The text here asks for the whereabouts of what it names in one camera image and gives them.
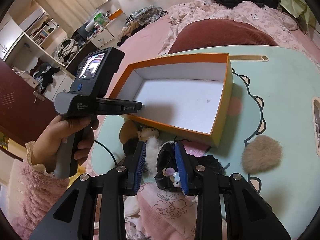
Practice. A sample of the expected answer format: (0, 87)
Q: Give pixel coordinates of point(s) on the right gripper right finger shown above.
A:
(190, 184)

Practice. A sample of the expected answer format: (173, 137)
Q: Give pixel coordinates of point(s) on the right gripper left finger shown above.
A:
(135, 164)

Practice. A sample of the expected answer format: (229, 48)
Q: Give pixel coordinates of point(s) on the beaded charm keychain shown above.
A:
(172, 175)

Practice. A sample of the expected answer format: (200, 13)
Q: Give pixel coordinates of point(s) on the white fluffy pompom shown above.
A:
(153, 146)

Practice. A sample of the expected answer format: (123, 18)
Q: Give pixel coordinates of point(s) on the black patterned cloth pouch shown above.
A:
(166, 159)

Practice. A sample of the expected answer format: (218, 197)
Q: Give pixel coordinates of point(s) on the small cartoon figurine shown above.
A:
(146, 133)

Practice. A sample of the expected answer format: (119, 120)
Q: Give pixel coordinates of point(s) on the tan round plush toy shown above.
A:
(128, 131)

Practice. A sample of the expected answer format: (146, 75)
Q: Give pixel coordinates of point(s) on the beige furry pouch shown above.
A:
(261, 155)

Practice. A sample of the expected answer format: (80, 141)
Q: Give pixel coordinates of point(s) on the pink fuzzy sleeve forearm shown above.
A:
(32, 191)

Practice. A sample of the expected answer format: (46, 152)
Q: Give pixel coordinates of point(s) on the person's left hand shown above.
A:
(56, 133)

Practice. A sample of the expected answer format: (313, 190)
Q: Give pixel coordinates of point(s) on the white desk with drawer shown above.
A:
(20, 52)

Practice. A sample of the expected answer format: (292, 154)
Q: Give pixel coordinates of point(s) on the orange cardboard box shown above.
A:
(185, 95)

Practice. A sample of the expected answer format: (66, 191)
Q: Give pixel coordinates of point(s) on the mint green lap table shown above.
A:
(276, 98)

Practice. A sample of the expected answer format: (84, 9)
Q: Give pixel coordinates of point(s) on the patterned clothes heap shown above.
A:
(138, 20)

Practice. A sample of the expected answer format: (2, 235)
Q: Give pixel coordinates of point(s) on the dark red pillow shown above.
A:
(219, 32)

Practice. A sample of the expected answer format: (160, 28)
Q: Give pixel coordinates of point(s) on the pink floral blanket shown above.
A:
(280, 26)

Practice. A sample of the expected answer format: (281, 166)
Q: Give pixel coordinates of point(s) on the light green hanging garment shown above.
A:
(299, 8)

